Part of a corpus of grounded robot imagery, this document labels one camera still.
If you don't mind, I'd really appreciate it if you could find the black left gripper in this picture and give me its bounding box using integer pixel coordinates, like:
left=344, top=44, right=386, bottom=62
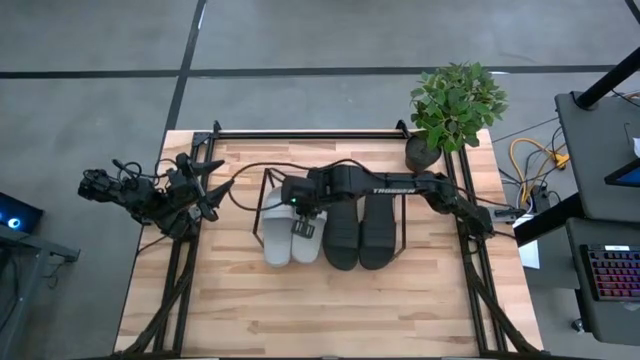
left=166, top=157, right=236, bottom=223

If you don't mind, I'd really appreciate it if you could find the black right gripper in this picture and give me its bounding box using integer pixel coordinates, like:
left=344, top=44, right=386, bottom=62
left=280, top=173, right=322, bottom=241

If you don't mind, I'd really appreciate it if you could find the white rubber slide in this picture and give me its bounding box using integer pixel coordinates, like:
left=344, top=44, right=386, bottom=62
left=261, top=187, right=295, bottom=268
left=290, top=209, right=329, bottom=265

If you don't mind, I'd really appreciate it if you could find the black rubber slide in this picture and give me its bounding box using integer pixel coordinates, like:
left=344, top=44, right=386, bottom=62
left=358, top=193, right=398, bottom=272
left=322, top=197, right=361, bottom=272

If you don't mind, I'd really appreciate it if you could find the black metal shoe rack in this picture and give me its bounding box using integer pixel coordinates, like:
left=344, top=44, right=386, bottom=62
left=251, top=167, right=408, bottom=262

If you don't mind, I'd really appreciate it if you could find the black computer blue light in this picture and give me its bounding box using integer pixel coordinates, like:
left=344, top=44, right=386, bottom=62
left=0, top=191, right=45, bottom=235

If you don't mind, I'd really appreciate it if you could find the potted green plant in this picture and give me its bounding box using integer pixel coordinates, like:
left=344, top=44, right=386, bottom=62
left=403, top=60, right=510, bottom=174

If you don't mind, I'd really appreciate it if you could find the grey metal cart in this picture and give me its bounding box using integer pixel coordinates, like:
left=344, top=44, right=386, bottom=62
left=0, top=223, right=82, bottom=360

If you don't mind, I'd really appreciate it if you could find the white paper sheet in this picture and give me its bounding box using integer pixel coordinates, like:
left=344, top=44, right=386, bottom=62
left=514, top=213, right=542, bottom=271

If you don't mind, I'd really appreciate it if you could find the black power strip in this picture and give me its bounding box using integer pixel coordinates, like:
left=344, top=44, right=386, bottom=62
left=528, top=183, right=552, bottom=215

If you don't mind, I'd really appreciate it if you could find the black desk beam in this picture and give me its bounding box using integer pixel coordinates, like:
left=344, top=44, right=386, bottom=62
left=513, top=192, right=586, bottom=248

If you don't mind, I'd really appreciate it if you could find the grey desk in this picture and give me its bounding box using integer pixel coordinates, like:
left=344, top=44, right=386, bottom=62
left=553, top=91, right=640, bottom=225
left=564, top=217, right=640, bottom=347

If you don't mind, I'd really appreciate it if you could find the black backlit keyboard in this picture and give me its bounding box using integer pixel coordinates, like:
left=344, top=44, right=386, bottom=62
left=579, top=243, right=640, bottom=303

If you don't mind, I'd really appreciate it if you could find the tablet with blue screen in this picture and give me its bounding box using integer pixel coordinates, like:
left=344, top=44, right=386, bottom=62
left=603, top=158, right=640, bottom=189

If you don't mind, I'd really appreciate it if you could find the black pole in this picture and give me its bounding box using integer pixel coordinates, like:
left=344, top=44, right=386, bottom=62
left=573, top=46, right=640, bottom=111

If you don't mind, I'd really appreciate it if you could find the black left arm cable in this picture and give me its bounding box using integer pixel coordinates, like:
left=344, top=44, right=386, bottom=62
left=110, top=157, right=181, bottom=181

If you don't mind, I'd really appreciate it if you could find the yellow cable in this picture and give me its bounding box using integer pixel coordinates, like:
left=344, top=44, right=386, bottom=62
left=508, top=137, right=571, bottom=207

